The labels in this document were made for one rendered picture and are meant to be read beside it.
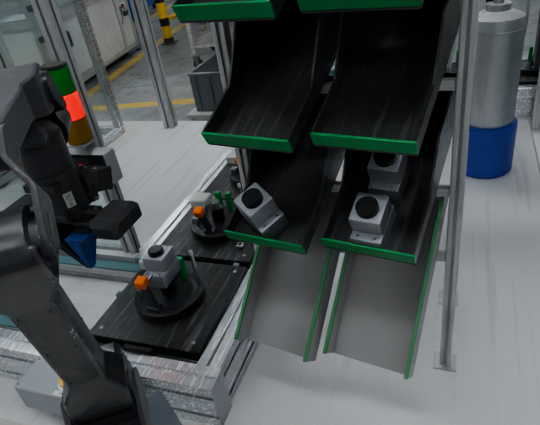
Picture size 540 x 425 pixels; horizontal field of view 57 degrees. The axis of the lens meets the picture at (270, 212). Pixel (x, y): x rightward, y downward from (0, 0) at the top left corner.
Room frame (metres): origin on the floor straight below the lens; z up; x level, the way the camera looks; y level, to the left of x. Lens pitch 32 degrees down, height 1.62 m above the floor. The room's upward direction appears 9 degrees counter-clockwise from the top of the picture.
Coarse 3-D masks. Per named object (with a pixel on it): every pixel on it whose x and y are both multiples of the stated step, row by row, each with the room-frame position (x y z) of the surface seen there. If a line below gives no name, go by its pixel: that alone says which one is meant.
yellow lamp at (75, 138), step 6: (78, 120) 0.94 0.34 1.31; (84, 120) 0.95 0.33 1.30; (72, 126) 0.93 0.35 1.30; (78, 126) 0.94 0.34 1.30; (84, 126) 0.94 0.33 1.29; (72, 132) 0.93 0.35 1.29; (78, 132) 0.94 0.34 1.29; (84, 132) 0.94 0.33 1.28; (90, 132) 0.95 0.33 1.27; (72, 138) 0.93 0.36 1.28; (78, 138) 0.93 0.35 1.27; (84, 138) 0.94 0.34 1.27; (90, 138) 0.95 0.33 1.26; (72, 144) 0.94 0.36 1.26; (78, 144) 0.93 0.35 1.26
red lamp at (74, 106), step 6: (66, 96) 0.94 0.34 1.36; (72, 96) 0.94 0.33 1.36; (78, 96) 0.96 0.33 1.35; (66, 102) 0.93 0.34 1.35; (72, 102) 0.94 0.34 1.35; (78, 102) 0.95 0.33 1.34; (66, 108) 0.93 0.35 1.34; (72, 108) 0.94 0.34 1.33; (78, 108) 0.95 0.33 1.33; (72, 114) 0.94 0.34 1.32; (78, 114) 0.94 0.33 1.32; (84, 114) 0.96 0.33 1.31; (72, 120) 0.93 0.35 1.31
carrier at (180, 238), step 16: (240, 192) 1.01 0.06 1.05; (192, 208) 1.11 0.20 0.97; (208, 208) 1.07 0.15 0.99; (224, 208) 1.05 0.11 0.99; (176, 224) 1.05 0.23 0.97; (192, 224) 1.00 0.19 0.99; (224, 224) 0.98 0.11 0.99; (176, 240) 0.98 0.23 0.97; (192, 240) 0.97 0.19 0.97; (208, 240) 0.94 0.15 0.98; (224, 240) 0.94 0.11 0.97; (208, 256) 0.89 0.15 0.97; (224, 256) 0.88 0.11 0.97; (240, 256) 0.87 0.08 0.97
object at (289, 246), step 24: (312, 120) 0.79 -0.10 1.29; (312, 144) 0.74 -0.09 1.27; (264, 168) 0.73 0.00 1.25; (288, 168) 0.71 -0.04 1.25; (312, 168) 0.69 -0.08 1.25; (336, 168) 0.66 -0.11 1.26; (288, 192) 0.67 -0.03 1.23; (312, 192) 0.65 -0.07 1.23; (240, 216) 0.66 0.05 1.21; (288, 216) 0.63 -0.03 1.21; (312, 216) 0.59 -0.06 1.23; (240, 240) 0.62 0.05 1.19; (264, 240) 0.58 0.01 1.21; (288, 240) 0.59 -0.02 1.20
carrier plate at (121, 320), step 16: (208, 272) 0.84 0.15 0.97; (224, 272) 0.83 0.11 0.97; (240, 272) 0.82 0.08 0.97; (128, 288) 0.83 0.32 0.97; (208, 288) 0.78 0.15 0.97; (224, 288) 0.78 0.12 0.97; (112, 304) 0.78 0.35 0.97; (128, 304) 0.78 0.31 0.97; (208, 304) 0.74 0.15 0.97; (224, 304) 0.73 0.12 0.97; (112, 320) 0.74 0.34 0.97; (128, 320) 0.73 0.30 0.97; (144, 320) 0.72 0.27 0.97; (192, 320) 0.70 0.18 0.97; (208, 320) 0.69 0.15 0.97; (96, 336) 0.70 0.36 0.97; (112, 336) 0.69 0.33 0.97; (128, 336) 0.68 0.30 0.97; (144, 336) 0.68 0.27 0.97; (160, 336) 0.67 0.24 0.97; (176, 336) 0.66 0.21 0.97; (192, 336) 0.66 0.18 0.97; (208, 336) 0.65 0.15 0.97; (160, 352) 0.65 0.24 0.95; (176, 352) 0.63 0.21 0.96; (192, 352) 0.62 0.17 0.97
